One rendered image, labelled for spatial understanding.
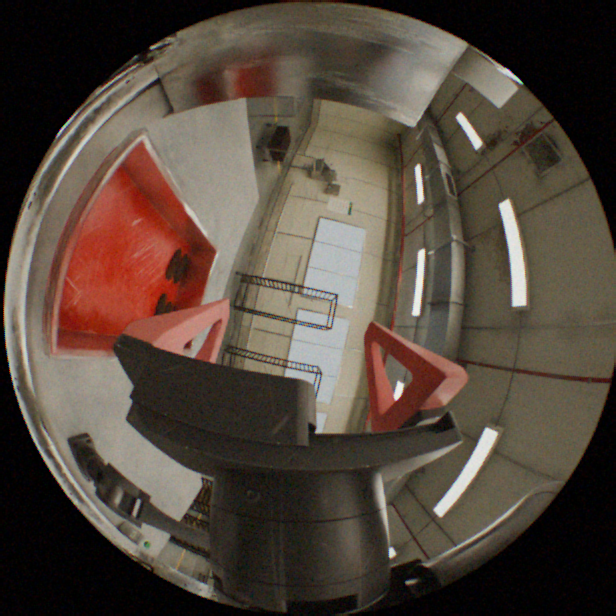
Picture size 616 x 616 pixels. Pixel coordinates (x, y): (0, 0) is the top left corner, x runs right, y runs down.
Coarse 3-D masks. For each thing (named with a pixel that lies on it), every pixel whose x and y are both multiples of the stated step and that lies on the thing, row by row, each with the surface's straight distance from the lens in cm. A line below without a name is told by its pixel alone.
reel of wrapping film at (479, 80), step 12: (468, 60) 110; (480, 60) 108; (492, 60) 119; (456, 72) 110; (468, 72) 107; (480, 72) 106; (492, 72) 107; (468, 84) 116; (480, 84) 105; (492, 84) 106; (504, 84) 109; (492, 96) 107; (504, 96) 111
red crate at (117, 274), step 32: (128, 192) 46; (96, 224) 41; (128, 224) 46; (160, 224) 54; (96, 256) 42; (128, 256) 48; (160, 256) 56; (64, 288) 40; (96, 288) 43; (128, 288) 49; (160, 288) 58; (64, 320) 41; (96, 320) 45; (128, 320) 51
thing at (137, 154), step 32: (128, 160) 40; (160, 160) 38; (96, 192) 30; (160, 192) 43; (192, 224) 50; (64, 256) 29; (192, 256) 66; (192, 288) 62; (64, 352) 31; (96, 352) 34; (192, 352) 62
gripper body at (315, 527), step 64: (192, 448) 5; (256, 448) 5; (320, 448) 5; (384, 448) 5; (448, 448) 7; (256, 512) 5; (320, 512) 5; (384, 512) 7; (256, 576) 6; (320, 576) 6; (384, 576) 7
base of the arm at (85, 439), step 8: (72, 440) 49; (80, 440) 50; (88, 440) 52; (72, 448) 50; (80, 448) 51; (88, 448) 51; (80, 456) 50; (88, 456) 49; (96, 456) 50; (80, 464) 50; (88, 464) 49; (96, 464) 48; (104, 464) 49; (88, 472) 50; (96, 472) 47; (88, 480) 57; (96, 480) 48
